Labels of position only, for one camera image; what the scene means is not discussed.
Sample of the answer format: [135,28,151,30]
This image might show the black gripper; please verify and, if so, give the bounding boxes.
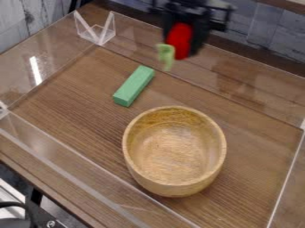
[149,0,234,55]

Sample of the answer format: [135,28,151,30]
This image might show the red plush fruit green stem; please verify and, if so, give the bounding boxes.
[156,22,192,71]

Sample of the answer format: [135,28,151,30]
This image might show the green rectangular block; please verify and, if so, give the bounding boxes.
[113,65,155,107]

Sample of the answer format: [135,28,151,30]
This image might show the wooden bowl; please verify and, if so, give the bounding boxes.
[121,106,227,198]

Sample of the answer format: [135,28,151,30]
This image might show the clear acrylic corner bracket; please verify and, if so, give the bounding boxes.
[72,11,115,46]

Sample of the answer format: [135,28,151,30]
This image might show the clear acrylic enclosure wall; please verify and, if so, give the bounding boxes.
[0,10,305,228]

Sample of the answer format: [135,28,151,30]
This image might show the black table leg frame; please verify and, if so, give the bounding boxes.
[25,189,66,228]

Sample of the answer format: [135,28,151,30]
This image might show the black cable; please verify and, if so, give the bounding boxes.
[0,201,33,228]

